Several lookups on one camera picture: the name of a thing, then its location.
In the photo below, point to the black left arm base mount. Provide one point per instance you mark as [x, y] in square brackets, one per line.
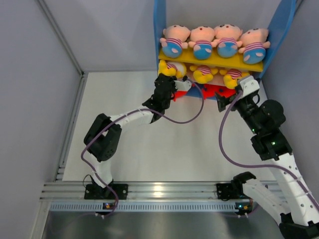
[95, 192]

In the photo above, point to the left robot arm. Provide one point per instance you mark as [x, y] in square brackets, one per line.
[104, 134]

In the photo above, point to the blue yellow toy shelf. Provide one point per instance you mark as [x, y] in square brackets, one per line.
[279, 27]

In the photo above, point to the boy doll striped shirt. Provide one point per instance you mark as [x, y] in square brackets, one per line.
[227, 40]

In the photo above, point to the aluminium rail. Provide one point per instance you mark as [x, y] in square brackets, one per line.
[136, 191]

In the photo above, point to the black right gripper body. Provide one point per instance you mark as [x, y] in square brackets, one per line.
[246, 107]

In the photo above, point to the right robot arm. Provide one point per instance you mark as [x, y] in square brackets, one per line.
[297, 216]

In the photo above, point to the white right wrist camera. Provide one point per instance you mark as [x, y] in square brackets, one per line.
[247, 86]

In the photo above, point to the perforated grey cable duct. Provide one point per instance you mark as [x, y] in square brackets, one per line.
[173, 206]

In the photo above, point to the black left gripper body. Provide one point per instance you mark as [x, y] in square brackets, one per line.
[171, 78]

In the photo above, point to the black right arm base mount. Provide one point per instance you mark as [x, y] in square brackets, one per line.
[234, 189]

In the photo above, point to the yellow duck plush striped shirt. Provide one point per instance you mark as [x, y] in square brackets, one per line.
[231, 77]

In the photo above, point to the red shark plush toy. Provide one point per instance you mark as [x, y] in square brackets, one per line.
[178, 94]

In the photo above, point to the metal corner post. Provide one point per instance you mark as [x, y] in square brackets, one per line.
[58, 32]

